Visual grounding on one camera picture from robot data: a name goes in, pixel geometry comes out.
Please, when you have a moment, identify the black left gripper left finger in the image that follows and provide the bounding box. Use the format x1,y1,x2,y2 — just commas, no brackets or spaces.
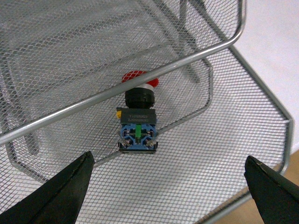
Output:
0,151,94,224

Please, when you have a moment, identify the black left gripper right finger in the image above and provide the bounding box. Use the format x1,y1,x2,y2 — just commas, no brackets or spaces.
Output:
244,156,299,224

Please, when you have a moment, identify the red emergency stop button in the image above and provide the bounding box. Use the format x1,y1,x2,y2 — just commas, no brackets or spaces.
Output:
116,78,159,154

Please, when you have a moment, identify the grey metal mesh rack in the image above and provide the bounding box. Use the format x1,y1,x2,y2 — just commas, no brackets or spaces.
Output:
0,0,293,224

